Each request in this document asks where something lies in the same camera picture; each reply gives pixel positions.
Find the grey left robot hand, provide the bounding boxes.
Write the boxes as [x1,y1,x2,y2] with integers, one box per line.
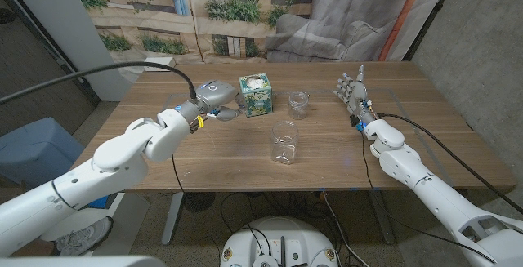
[191,79,246,123]

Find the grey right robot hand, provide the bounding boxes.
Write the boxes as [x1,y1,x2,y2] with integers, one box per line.
[333,64,379,127]

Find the teal floral tissue box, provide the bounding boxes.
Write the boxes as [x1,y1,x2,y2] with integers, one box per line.
[238,72,274,118]

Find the small clear glass jar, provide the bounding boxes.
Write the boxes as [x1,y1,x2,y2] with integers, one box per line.
[288,91,311,121]

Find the white power strip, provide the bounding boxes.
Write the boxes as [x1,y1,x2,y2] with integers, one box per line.
[143,56,177,73]

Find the printed fabric backdrop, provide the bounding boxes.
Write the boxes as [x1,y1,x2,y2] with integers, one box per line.
[67,0,455,81]

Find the large clear plastic cup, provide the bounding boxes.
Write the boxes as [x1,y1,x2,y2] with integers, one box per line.
[269,120,300,166]

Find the black backdrop stand pole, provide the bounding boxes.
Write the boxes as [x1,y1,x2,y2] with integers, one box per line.
[402,0,461,62]

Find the black round floor fan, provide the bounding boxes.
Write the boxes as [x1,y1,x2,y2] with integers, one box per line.
[182,192,217,214]

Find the grey table leg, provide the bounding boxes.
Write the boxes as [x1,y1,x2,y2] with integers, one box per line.
[369,189,396,246]

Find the white table leg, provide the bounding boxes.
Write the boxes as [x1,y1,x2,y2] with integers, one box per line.
[161,192,185,247]

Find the white robot torso base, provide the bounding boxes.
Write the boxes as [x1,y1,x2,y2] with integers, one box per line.
[219,216,339,267]

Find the blue-grey ottoman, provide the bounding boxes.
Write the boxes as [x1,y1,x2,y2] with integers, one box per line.
[0,116,86,190]

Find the grey sneaker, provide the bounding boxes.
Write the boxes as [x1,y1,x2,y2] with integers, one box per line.
[55,216,114,256]

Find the white robot chest edge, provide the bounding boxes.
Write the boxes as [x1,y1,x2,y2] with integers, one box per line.
[0,256,167,267]

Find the person's bare leg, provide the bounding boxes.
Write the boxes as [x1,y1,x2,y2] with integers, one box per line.
[11,238,58,259]

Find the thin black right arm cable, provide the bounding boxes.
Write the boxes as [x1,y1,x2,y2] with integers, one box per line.
[360,131,498,265]

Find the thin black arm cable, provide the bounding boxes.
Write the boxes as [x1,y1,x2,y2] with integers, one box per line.
[360,131,498,265]
[170,154,185,197]

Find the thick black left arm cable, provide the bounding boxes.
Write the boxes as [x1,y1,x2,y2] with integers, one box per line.
[0,61,198,105]

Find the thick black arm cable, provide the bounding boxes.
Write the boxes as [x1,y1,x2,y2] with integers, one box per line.
[376,113,523,215]
[0,61,198,105]

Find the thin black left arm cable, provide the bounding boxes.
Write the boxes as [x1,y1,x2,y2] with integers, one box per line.
[170,154,185,197]

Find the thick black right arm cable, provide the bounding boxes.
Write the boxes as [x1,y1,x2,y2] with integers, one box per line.
[376,113,523,215]

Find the grey floor cable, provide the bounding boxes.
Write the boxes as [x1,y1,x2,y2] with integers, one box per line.
[321,191,371,267]

